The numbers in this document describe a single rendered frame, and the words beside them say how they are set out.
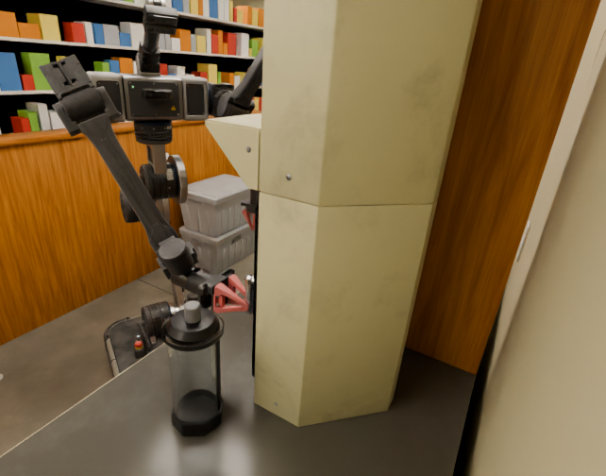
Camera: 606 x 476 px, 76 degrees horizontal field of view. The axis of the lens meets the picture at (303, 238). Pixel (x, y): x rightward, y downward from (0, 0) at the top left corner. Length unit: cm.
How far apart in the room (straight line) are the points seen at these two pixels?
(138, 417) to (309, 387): 35
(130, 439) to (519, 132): 94
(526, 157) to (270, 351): 62
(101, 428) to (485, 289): 85
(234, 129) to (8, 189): 205
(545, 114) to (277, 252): 55
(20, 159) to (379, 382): 222
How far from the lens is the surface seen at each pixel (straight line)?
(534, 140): 87
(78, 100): 97
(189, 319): 71
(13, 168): 259
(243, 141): 64
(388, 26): 58
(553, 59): 87
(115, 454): 87
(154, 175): 160
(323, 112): 56
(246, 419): 88
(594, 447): 29
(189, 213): 315
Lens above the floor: 161
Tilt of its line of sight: 24 degrees down
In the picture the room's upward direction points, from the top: 4 degrees clockwise
